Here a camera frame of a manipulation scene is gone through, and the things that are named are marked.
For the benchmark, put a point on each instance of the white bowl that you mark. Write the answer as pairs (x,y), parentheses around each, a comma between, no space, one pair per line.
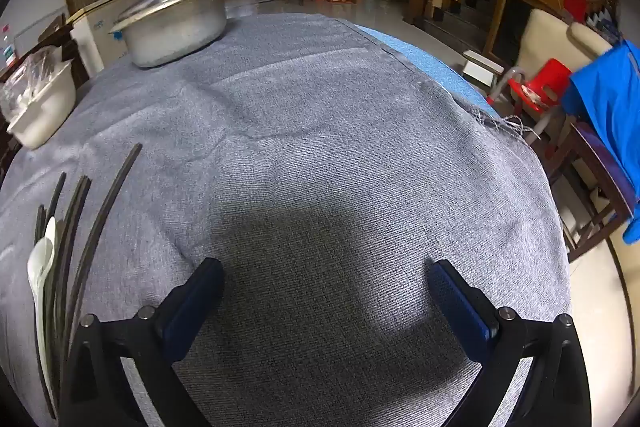
(42,117)

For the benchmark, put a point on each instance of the grey tablecloth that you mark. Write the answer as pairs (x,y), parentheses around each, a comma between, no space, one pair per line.
(325,157)

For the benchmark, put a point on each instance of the white step stool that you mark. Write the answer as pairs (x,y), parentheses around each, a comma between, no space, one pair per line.
(482,69)

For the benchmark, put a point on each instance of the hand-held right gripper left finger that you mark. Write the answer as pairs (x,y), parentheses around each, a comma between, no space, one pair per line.
(187,312)

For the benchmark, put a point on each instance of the beige sofa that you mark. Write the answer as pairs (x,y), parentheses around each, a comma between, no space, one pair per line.
(545,37)

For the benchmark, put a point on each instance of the white chest freezer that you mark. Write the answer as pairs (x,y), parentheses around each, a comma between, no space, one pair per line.
(100,32)

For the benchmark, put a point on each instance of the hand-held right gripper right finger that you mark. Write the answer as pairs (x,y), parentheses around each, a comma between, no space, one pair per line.
(457,307)

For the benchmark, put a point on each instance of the dark metal chopstick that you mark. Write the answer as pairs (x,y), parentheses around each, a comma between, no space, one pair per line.
(39,224)
(105,217)
(73,203)
(80,207)
(56,197)

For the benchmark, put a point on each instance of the red plastic chair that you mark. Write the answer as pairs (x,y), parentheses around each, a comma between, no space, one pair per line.
(545,82)

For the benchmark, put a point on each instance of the white ceramic spoon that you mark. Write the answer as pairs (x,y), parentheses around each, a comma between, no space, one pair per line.
(42,342)

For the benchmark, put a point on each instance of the brown wooden chair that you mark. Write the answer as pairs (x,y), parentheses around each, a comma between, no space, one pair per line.
(600,177)

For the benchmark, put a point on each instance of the metal pot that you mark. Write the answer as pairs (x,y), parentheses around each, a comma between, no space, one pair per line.
(170,37)

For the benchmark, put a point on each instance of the blue cloth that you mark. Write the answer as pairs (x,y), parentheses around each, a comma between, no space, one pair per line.
(610,107)

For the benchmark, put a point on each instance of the blue tablecloth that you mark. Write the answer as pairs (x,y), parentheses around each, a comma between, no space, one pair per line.
(435,67)

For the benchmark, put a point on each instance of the white plastic spoons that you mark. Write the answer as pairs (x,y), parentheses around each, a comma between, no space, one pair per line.
(40,262)

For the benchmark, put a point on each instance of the metal pot lid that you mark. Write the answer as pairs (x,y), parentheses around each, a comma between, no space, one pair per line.
(175,2)

